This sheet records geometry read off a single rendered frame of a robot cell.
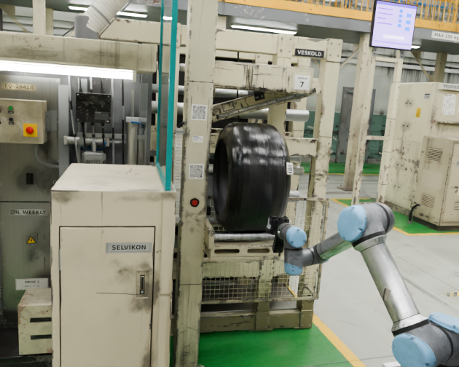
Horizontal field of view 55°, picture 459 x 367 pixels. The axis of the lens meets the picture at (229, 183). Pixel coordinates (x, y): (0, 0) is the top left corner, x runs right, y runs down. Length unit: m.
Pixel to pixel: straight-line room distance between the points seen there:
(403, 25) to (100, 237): 5.28
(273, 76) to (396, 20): 3.82
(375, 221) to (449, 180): 5.06
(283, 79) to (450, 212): 4.52
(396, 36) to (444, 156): 1.70
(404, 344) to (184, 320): 1.31
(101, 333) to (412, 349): 1.00
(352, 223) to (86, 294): 0.91
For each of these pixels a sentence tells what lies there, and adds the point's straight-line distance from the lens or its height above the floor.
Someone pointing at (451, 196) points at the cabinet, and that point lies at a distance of 6.63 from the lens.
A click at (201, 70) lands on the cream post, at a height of 1.71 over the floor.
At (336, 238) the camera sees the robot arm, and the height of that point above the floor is 1.08.
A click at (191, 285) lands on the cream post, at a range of 2.38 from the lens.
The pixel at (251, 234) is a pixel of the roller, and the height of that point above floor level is 0.91.
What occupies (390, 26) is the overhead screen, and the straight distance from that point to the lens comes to 6.15.
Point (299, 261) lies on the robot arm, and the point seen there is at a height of 0.97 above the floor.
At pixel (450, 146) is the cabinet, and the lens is 6.48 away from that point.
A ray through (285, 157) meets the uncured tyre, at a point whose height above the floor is 1.32.
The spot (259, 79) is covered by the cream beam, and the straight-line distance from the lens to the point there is 2.51.
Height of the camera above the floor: 1.59
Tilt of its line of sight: 11 degrees down
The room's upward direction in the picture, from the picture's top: 4 degrees clockwise
